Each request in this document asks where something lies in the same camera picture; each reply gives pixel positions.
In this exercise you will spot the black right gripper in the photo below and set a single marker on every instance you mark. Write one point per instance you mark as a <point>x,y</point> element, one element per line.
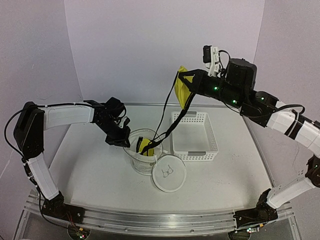
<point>197,86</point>

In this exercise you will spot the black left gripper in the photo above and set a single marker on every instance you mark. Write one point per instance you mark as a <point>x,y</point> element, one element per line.
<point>122,140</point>

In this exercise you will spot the white perforated plastic basket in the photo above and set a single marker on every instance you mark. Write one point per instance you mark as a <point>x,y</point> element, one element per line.
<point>193,139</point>

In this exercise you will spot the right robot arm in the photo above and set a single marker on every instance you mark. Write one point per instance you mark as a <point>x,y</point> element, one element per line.
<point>267,111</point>

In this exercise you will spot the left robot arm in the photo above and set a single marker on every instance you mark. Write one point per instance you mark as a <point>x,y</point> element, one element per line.
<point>35,119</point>

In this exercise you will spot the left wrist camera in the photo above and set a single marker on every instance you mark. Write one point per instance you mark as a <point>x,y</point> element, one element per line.
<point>122,122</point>

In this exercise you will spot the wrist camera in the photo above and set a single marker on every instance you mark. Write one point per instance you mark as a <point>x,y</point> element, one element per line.
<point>122,122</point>
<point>212,61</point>

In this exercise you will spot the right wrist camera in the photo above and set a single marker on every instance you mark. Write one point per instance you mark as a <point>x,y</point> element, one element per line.
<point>212,61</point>

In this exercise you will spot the aluminium table rail frame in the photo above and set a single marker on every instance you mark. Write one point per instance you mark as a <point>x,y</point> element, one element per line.
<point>106,193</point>

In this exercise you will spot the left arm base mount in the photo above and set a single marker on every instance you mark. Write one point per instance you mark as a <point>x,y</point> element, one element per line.
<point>58,209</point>

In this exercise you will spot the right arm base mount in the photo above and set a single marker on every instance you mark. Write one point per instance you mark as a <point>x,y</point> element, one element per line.
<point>262,213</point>

